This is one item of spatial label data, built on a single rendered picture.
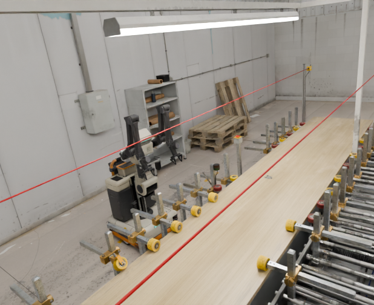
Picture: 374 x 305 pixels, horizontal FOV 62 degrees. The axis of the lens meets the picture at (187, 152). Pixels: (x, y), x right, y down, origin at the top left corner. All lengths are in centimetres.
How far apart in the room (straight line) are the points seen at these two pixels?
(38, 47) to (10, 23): 41
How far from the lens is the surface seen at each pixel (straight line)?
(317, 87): 1050
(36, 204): 493
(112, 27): 164
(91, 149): 523
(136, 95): 537
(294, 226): 236
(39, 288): 204
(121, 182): 368
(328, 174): 324
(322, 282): 193
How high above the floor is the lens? 225
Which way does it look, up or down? 20 degrees down
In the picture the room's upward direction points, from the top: 7 degrees counter-clockwise
